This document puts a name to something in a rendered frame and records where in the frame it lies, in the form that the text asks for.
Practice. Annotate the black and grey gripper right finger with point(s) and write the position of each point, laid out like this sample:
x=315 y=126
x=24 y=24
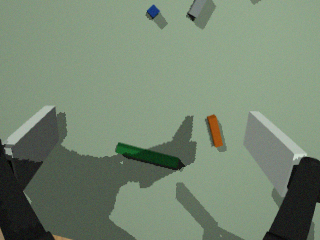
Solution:
x=278 y=157

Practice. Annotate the grey rod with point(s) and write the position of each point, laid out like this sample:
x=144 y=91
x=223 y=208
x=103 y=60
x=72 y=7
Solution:
x=196 y=8

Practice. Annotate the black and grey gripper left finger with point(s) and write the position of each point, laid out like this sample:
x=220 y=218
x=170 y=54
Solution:
x=21 y=155

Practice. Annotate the small blue cube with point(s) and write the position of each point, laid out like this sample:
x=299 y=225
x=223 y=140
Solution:
x=153 y=10

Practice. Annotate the green rod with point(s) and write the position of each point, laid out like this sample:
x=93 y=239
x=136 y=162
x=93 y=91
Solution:
x=147 y=155

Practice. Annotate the orange rod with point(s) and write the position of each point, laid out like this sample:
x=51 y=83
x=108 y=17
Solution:
x=215 y=132

